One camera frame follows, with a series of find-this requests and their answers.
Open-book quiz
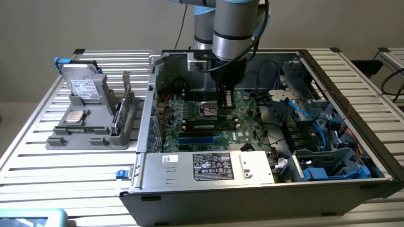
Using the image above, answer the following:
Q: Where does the silver power supply unit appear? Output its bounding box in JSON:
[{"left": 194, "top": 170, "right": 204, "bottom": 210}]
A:
[{"left": 137, "top": 151, "right": 274, "bottom": 190}]

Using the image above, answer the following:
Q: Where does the green graphics card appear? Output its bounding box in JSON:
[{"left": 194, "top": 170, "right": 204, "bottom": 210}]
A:
[{"left": 112, "top": 70, "right": 133, "bottom": 136}]

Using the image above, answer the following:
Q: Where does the black expansion slot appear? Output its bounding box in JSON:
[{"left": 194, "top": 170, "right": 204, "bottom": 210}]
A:
[{"left": 178, "top": 131, "right": 221, "bottom": 139}]

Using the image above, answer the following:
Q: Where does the open grey PC case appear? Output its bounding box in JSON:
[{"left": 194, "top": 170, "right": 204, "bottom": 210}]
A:
[{"left": 118, "top": 48, "right": 398, "bottom": 227}]

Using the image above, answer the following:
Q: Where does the blue plastic case latch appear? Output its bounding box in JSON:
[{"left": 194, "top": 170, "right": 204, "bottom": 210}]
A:
[{"left": 114, "top": 166, "right": 133, "bottom": 180}]

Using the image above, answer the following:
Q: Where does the installed green RAM stick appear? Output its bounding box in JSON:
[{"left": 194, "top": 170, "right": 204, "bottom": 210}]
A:
[{"left": 181, "top": 120, "right": 240, "bottom": 132}]

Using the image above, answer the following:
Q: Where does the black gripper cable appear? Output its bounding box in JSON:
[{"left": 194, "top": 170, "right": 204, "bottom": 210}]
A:
[{"left": 200, "top": 0, "right": 272, "bottom": 72}]

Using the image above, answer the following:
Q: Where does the grey disk bay cage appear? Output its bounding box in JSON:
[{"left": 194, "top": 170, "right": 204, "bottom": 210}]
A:
[{"left": 268, "top": 60, "right": 373, "bottom": 182}]

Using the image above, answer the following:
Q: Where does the CPU socket with metal frame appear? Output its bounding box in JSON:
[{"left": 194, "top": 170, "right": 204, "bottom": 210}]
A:
[{"left": 196, "top": 100, "right": 221, "bottom": 119}]

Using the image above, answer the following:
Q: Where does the blue plastic drive carrier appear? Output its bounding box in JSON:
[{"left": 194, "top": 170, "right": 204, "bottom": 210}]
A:
[{"left": 301, "top": 165, "right": 372, "bottom": 181}]

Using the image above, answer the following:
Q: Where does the black cable behind arm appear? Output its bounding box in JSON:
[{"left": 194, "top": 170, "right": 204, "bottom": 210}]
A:
[{"left": 173, "top": 4, "right": 190, "bottom": 50}]

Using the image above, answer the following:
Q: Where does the teal device with screen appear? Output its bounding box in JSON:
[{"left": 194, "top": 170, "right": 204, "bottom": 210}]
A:
[{"left": 0, "top": 208, "right": 69, "bottom": 227}]

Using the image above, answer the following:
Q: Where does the black box beside table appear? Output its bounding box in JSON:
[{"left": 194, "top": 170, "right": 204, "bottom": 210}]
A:
[{"left": 350, "top": 60, "right": 380, "bottom": 76}]

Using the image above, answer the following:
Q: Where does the red thin wire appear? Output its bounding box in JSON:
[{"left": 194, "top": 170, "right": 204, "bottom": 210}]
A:
[{"left": 309, "top": 88, "right": 354, "bottom": 123}]

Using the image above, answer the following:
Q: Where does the grey plastic parts rack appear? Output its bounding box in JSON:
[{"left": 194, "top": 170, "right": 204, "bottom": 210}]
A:
[{"left": 45, "top": 73, "right": 141, "bottom": 150}]

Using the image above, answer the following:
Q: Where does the silver hard disk drive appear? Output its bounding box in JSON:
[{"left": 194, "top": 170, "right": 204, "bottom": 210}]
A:
[{"left": 60, "top": 63, "right": 101, "bottom": 101}]

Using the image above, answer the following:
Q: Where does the green motherboard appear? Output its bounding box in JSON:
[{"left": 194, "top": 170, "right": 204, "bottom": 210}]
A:
[{"left": 160, "top": 88, "right": 274, "bottom": 152}]

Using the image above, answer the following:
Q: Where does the blue expansion slot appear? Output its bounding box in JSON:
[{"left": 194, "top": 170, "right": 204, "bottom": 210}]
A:
[{"left": 178, "top": 136, "right": 221, "bottom": 144}]

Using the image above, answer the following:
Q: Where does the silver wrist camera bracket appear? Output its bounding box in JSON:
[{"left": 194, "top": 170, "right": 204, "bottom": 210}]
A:
[{"left": 186, "top": 52, "right": 213, "bottom": 72}]

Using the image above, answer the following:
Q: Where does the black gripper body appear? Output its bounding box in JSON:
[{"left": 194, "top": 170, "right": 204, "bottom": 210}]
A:
[{"left": 209, "top": 59, "right": 248, "bottom": 90}]

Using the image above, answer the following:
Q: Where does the black looped cable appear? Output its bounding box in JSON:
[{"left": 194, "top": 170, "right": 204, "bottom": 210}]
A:
[{"left": 380, "top": 67, "right": 404, "bottom": 102}]

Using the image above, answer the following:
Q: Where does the black internal power cable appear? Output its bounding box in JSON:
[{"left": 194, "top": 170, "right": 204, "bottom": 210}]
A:
[{"left": 254, "top": 60, "right": 282, "bottom": 95}]

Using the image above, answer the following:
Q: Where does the blue SATA wire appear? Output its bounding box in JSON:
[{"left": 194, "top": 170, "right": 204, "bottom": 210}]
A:
[{"left": 282, "top": 97, "right": 338, "bottom": 152}]

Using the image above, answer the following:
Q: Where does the silver CPU chip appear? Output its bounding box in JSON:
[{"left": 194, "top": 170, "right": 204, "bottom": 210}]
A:
[{"left": 62, "top": 110, "right": 85, "bottom": 123}]

